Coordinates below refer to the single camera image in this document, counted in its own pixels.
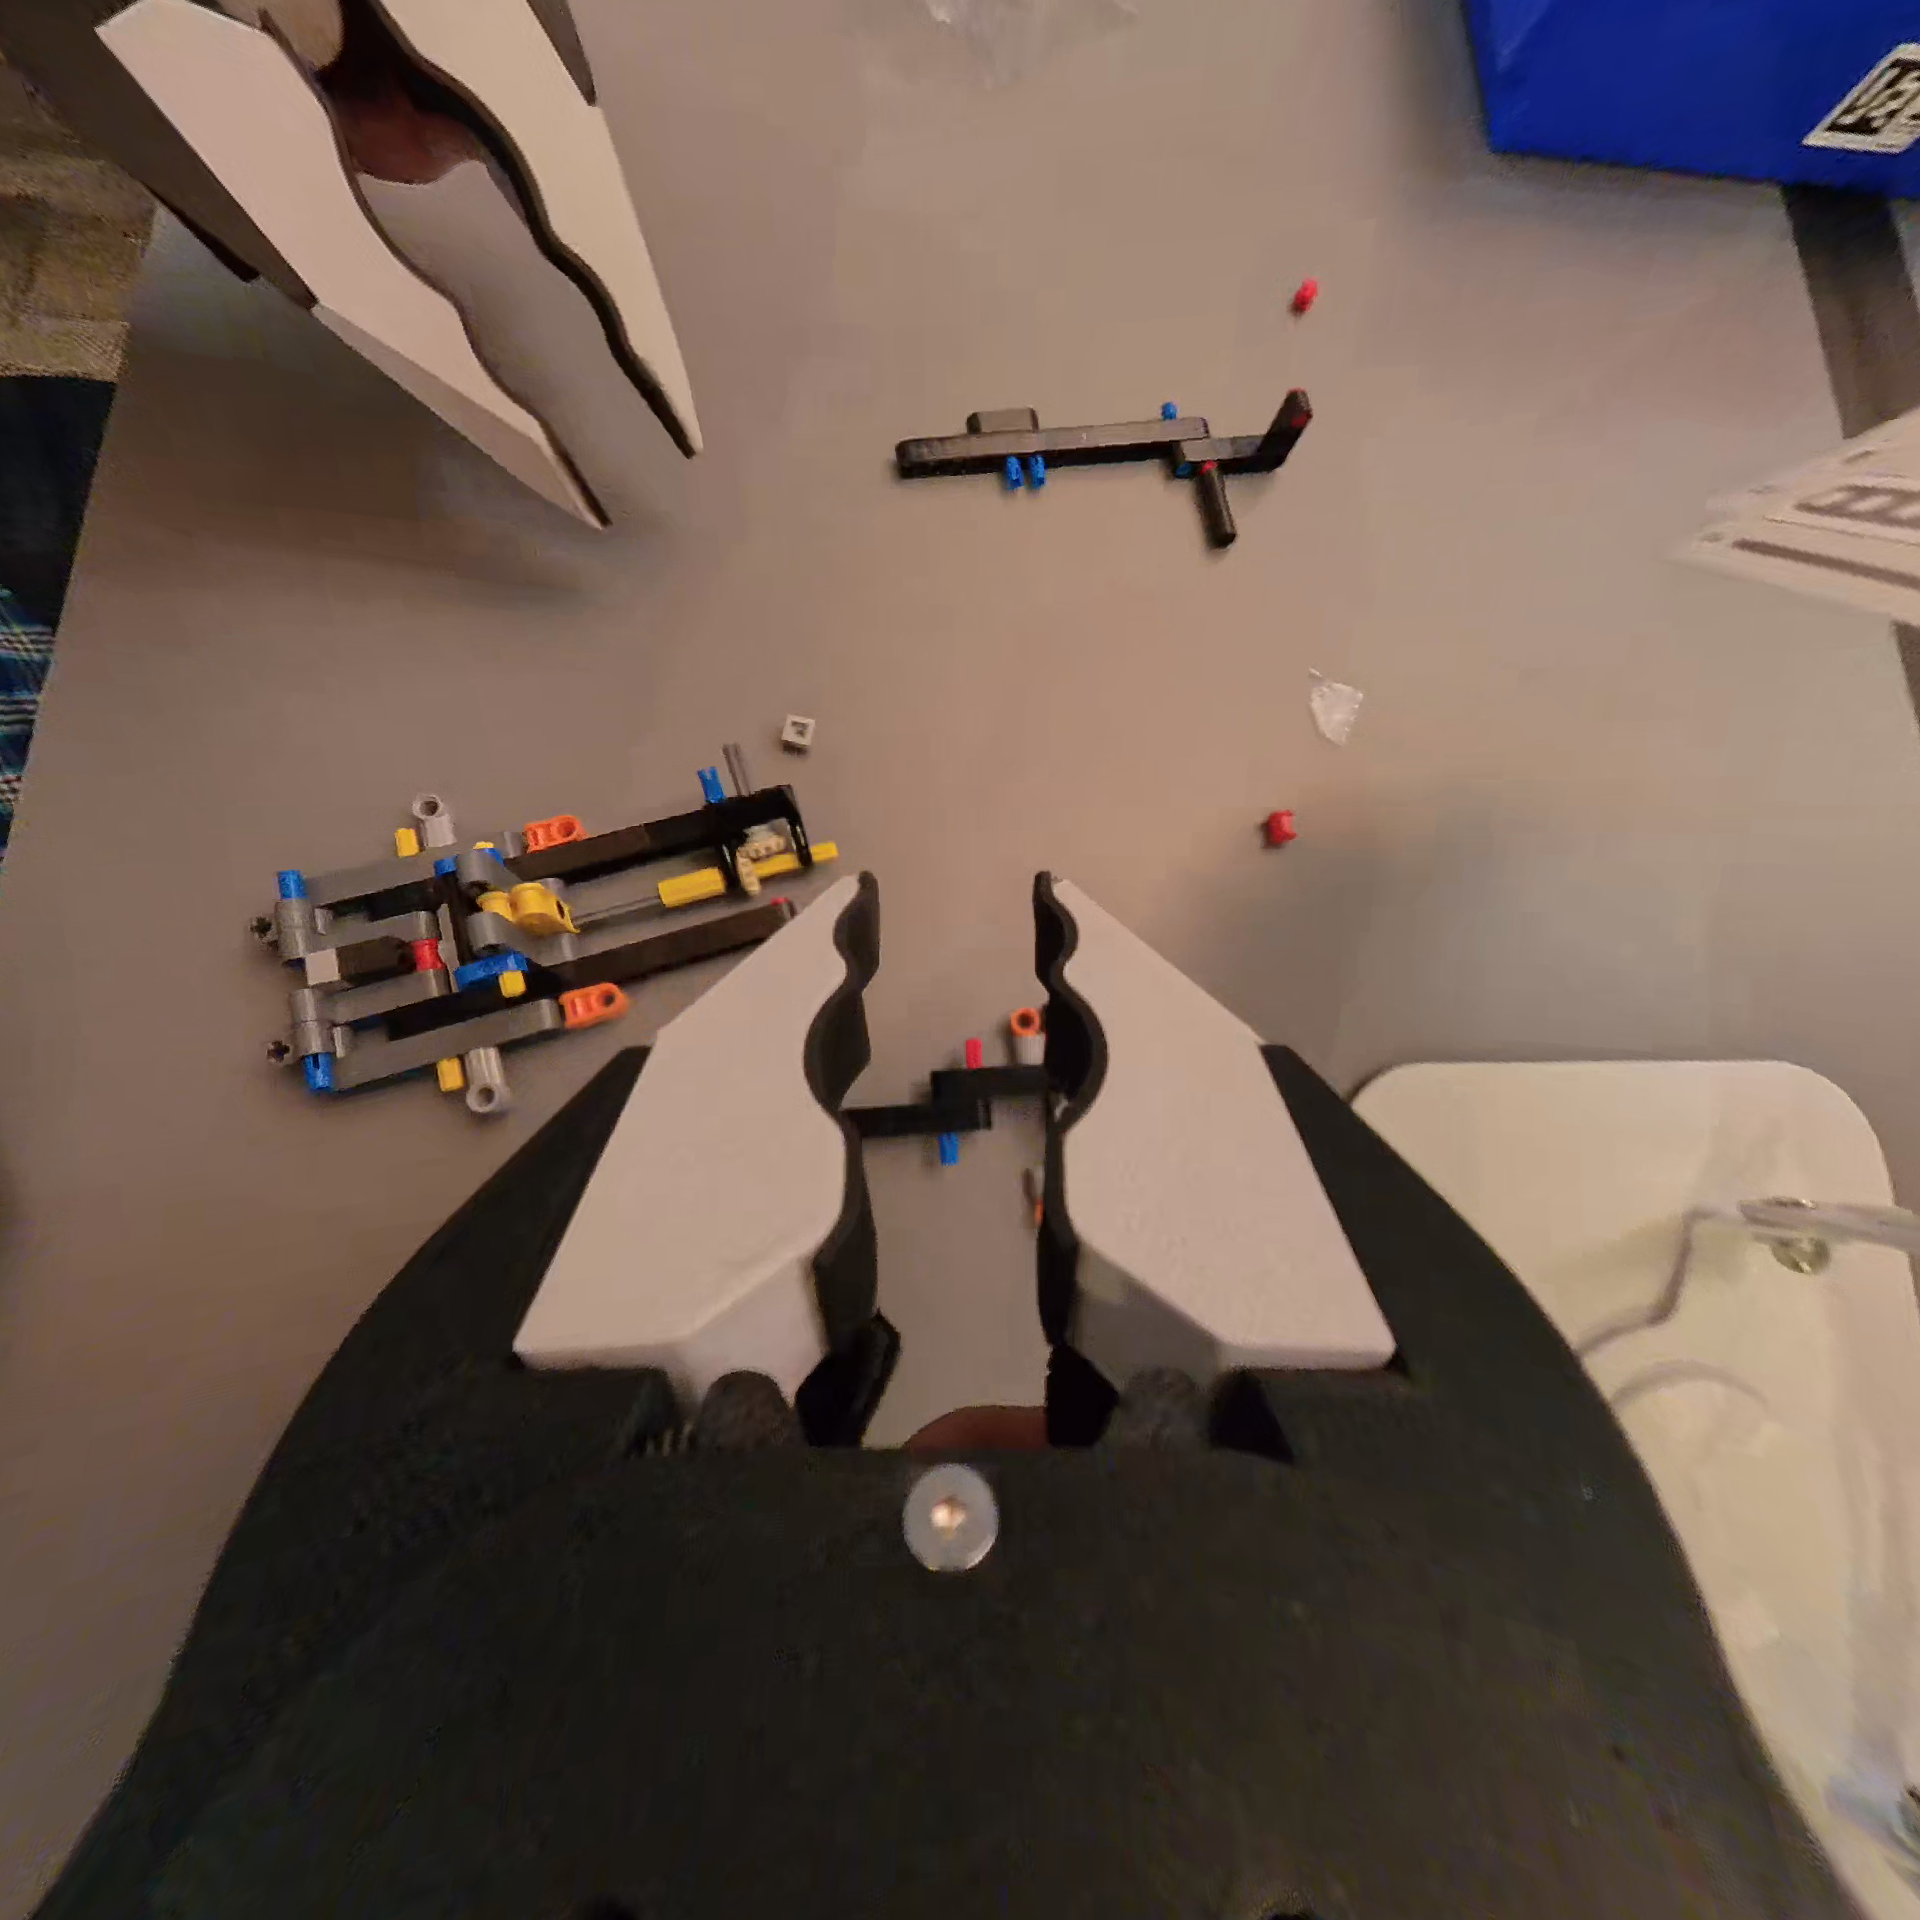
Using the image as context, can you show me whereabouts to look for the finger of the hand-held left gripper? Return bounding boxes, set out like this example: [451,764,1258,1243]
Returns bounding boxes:
[91,0,612,532]
[335,0,709,460]

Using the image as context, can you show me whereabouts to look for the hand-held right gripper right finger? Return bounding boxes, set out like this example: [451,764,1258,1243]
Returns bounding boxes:
[1033,869,1402,1450]

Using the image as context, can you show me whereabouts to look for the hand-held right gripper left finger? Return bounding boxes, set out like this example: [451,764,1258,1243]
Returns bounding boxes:
[513,869,900,1450]

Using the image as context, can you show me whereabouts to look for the small black lego assembly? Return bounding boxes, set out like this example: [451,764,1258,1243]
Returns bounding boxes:
[839,1006,1058,1168]

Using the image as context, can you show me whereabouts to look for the multicoloured lego chassis assembly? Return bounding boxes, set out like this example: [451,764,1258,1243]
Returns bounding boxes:
[249,743,841,1121]

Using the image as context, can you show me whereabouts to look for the long black lego beam assembly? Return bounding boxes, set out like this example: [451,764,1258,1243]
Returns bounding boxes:
[893,389,1316,553]

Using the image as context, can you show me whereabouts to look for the white tray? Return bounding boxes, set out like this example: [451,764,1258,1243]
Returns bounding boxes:
[1347,1058,1920,1920]

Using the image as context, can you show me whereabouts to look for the blue plaid clothing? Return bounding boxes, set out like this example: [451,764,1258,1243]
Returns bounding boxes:
[0,377,117,866]

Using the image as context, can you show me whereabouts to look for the printed paper sheets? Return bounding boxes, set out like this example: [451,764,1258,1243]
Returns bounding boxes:
[1671,404,1920,625]

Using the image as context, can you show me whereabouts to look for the blue box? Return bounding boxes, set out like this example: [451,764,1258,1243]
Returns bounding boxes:
[1462,0,1920,192]

